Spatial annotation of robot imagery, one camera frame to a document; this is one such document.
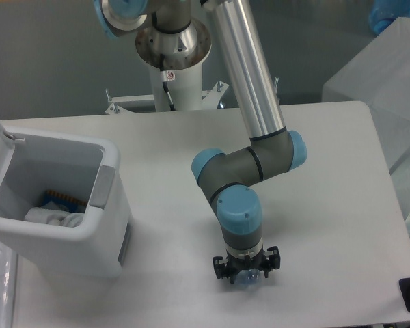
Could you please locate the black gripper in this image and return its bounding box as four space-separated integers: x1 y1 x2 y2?
213 246 281 284

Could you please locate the clear plastic water bottle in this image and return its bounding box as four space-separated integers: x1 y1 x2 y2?
234 269 262 286

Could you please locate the white tissue wrapper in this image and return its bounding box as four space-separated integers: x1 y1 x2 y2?
24 206 84 228

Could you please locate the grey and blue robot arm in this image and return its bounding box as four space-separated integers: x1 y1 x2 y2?
93 1 307 282

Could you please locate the white open trash can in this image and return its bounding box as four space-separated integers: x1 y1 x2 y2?
0 123 131 277

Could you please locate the blue snack packet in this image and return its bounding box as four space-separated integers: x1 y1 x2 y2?
42 190 87 213

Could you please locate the white table clamp bracket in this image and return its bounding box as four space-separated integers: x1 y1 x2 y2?
105 81 229 114

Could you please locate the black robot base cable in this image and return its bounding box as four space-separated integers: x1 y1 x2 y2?
159 53 177 112

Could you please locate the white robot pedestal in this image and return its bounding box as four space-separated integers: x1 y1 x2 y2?
135 18 212 112

